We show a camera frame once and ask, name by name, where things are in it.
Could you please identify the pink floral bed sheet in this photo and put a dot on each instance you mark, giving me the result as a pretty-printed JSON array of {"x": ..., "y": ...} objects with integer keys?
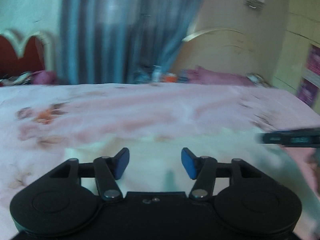
[{"x": 38, "y": 123}]

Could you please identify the cream round headboard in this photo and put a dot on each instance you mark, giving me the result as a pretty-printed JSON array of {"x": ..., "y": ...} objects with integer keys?
[{"x": 224, "y": 50}]

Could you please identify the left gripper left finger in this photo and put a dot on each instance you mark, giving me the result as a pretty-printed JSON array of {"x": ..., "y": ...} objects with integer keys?
[{"x": 107, "y": 171}]

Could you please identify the patterned cloth by headboard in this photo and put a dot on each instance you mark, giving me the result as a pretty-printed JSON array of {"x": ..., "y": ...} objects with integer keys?
[{"x": 258, "y": 80}]

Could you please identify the white pump bottle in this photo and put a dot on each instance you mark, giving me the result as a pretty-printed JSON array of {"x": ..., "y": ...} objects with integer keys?
[{"x": 157, "y": 74}]

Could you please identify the dark clothes pile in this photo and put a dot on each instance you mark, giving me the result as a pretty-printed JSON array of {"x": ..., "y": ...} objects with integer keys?
[{"x": 42, "y": 77}]

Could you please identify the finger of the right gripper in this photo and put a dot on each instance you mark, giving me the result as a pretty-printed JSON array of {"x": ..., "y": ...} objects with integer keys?
[{"x": 308, "y": 137}]

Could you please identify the white knit sweater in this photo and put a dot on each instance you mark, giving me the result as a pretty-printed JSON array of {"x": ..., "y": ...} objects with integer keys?
[{"x": 155, "y": 164}]

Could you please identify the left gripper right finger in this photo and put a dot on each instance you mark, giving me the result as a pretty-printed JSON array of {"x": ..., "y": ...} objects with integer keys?
[{"x": 203, "y": 171}]

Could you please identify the red heart-shaped headboard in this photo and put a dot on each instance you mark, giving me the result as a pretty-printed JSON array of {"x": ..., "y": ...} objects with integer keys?
[{"x": 33, "y": 52}]

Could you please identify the purple pillow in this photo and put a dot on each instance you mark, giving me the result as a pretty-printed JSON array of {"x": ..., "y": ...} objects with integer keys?
[{"x": 202, "y": 76}]

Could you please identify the purple wall poster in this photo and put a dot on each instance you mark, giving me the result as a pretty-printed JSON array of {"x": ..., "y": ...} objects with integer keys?
[{"x": 308, "y": 90}]

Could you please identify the blue grey curtain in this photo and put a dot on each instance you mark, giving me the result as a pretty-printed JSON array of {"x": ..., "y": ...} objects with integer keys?
[{"x": 121, "y": 41}]

